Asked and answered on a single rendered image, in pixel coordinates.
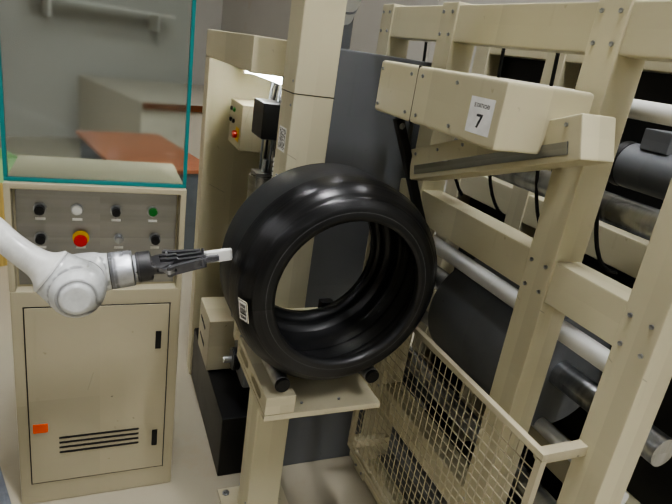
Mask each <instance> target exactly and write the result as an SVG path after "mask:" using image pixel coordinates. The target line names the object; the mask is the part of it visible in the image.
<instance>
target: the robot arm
mask: <svg viewBox="0 0 672 504"><path fill-rule="evenodd" d="M0 254H1V255H2V256H3V257H5V258H6V259H7V260H9V261H10V262H11V263H12V264H14V265H15V266H16V267H18V268H19V269H20V270H22V271H23V272H24V273H25V274H26V275H27V276H29V278H30V279H31V281H32V283H33V290H34V291H35V292H36V293H37V294H38V295H40V296H41V297H42V298H43V299H44V300H45V301H46V302H47V303H48V304H49V306H51V307H52V308H53V309H54V310H55V311H56V312H57V313H59V314H61V315H63V316H65V317H69V318H81V317H85V316H88V315H90V314H91V313H93V312H94V311H96V310H97V309H98V308H99V306H100V305H101V304H102V302H103V301H104V299H105V296H106V292H107V291H108V290H112V289H118V288H124V287H131V286H135V285H136V280H139V281H140V282H145V281H151V280H153V279H154V274H165V273H166V274H167V276H168V277H173V276H175V275H178V274H182V273H186V272H190V271H194V270H198V269H202V268H206V267H207V264H208V263H215V262H222V261H229V260H232V258H233V257H232V249H231V248H224V249H217V250H209V251H204V248H201V250H200V249H181V250H166V249H164V250H162V254H157V255H154V256H151V254H150V251H140V252H136V253H135V255H132V252H131V250H126V251H118V252H110V253H97V252H88V253H78V254H70V253H68V252H66V251H62V252H49V251H47V250H44V249H42V248H40V247H38V246H37V245H35V244H33V243H32V242H30V241H29V240H27V239H26V238H24V237H23V236H22V235H20V234H19V233H18V232H17V231H16V230H14V229H13V228H12V227H11V226H10V225H9V224H8V223H7V222H6V221H4V220H3V219H2V218H1V217H0Z"/></svg>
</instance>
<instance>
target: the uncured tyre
mask: <svg viewBox="0 0 672 504"><path fill-rule="evenodd" d="M358 221H364V222H368V225H369V229H370V235H371V246H370V253H369V257H368V261H367V263H366V266H365V268H364V270H363V272H362V274H361V276H360V277H359V279H358V280H357V281H356V283H355V284H354V285H353V286H352V287H351V288H350V289H349V290H348V291H347V292H346V293H345V294H344V295H342V296H341V297H340V298H338V299H337V300H335V301H333V302H332V303H330V304H327V305H325V306H322V307H319V308H316V309H311V310H289V309H285V308H281V307H279V306H276V305H275V297H276V291H277V287H278V284H279V281H280V278H281V276H282V274H283V271H284V270H285V268H286V266H287V264H288V263H289V261H290V260H291V259H292V257H293V256H294V255H295V254H296V252H297V251H298V250H299V249H300V248H301V247H302V246H303V245H304V244H305V243H307V242H308V241H309V240H310V239H312V238H313V237H315V236H316V235H318V234H319V233H321V232H323V231H325V230H327V229H329V228H331V227H334V226H337V225H340V224H344V223H349V222H358ZM224 248H231V249H232V257H233V258H232V260H229V261H222V262H220V281H221V286H222V291H223V294H224V297H225V300H226V302H227V304H228V306H229V309H230V311H231V313H232V315H233V318H234V320H235V322H236V324H237V327H238V329H239V331H240V333H241V335H242V337H243V338H244V340H245V342H246V343H247V344H248V346H249V347H250V348H251V349H252V351H253V352H254V353H255V354H256V355H257V356H259V357H260V358H261V359H262V360H264V361H265V362H266V363H268V364H269V365H270V366H272V367H273V368H275V369H277V370H279V371H281V372H283V373H285V374H288V375H290V376H294V377H297V378H302V379H309V380H329V379H337V378H342V377H346V376H349V375H353V374H356V373H358V372H361V371H363V370H365V369H367V368H369V367H371V366H373V365H375V364H377V363H378V362H380V361H382V360H383V359H384V358H386V357H387V356H389V355H390V354H391V353H392V352H394V351H395V350H396V349H397V348H398V347H399V346H400V345H401V344H402V343H403V342H404V341H405V340H406V339H407V338H408V337H409V336H410V334H411V333H412V332H413V331H414V329H415V328H416V327H417V325H418V324H419V322H420V320H421V319H422V317H423V315H424V313H425V311H426V309H427V307H428V305H429V303H430V300H431V297H432V294H433V291H434V287H435V282H436V275H437V253H436V247H435V242H434V239H433V236H432V233H431V231H430V228H429V226H428V224H427V223H426V221H425V219H424V218H423V216H422V214H421V213H420V211H419V210H418V209H417V207H416V206H415V205H414V204H413V203H412V202H411V201H410V200H409V199H408V198H407V197H406V196H405V195H403V194H402V193H400V192H399V191H397V190H396V189H394V188H392V187H391V186H389V185H387V184H386V183H384V182H382V181H380V180H379V179H377V178H375V177H374V176H372V175H370V174H369V173H367V172H365V171H363V170H360V169H358V168H355V167H352V166H348V165H344V164H337V163H317V164H309V165H304V166H299V167H296V168H293V169H290V170H287V171H285V172H282V173H280V174H278V175H276V176H275V177H273V178H271V179H270V180H268V181H267V182H265V183H264V184H262V185H261V186H260V187H259V188H257V189H256V190H255V191H254V192H253V193H252V194H251V195H250V196H249V197H248V198H247V199H246V200H245V201H244V203H243V204H242V205H241V207H240V208H239V209H238V211H237V212H236V214H235V216H234V217H233V219H232V221H231V223H230V225H229V227H228V230H227V232H226V235H225V238H224V242H223V246H222V249H224ZM238 297H239V298H240V299H242V300H243V301H245V302H247V305H248V319H249V324H247V323H246V322H244V321H243V320H241V319H240V318H239V306H238Z"/></svg>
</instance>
